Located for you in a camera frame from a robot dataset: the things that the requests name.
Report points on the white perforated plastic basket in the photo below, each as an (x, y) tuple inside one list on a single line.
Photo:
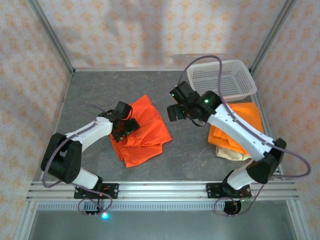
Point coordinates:
[(235, 75)]

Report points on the aluminium table side rail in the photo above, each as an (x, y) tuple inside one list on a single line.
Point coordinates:
[(279, 172), (62, 103)]

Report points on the light orange shorts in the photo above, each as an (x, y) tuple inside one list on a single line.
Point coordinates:
[(247, 112)]

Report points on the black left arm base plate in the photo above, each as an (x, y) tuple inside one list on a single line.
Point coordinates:
[(112, 191)]

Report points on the grey sheet metal panel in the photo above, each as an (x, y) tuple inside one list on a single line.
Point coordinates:
[(162, 225)]

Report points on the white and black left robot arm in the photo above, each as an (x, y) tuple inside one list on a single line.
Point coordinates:
[(87, 132)]

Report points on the black connector with status light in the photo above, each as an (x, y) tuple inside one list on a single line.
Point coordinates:
[(90, 213)]

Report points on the aluminium frame post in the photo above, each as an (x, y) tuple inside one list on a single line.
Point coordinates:
[(50, 32), (282, 15)]

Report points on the thin aluminium table edge rail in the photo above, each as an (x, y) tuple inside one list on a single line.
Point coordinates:
[(140, 69)]

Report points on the short aluminium frame leg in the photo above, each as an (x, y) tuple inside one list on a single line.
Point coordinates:
[(26, 221), (298, 221)]

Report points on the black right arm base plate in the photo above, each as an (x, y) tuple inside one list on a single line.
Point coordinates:
[(213, 191)]

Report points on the aluminium mounting rail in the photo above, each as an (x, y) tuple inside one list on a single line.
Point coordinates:
[(162, 190)]

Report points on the red-orange shorts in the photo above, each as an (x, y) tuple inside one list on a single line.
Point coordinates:
[(147, 135)]

